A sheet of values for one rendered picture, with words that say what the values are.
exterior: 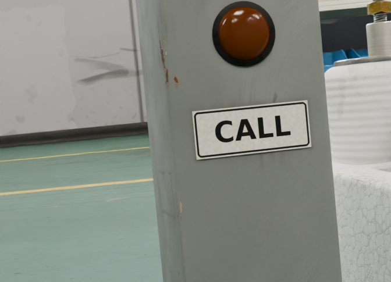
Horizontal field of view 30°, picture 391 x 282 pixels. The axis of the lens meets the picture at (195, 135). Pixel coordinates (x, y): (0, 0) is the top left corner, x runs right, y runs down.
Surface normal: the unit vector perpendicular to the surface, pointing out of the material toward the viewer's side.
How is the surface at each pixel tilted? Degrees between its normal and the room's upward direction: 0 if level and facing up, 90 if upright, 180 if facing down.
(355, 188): 90
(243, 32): 90
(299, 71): 90
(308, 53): 90
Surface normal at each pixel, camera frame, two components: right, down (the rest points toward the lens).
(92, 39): 0.03, 0.05
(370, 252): -0.98, 0.11
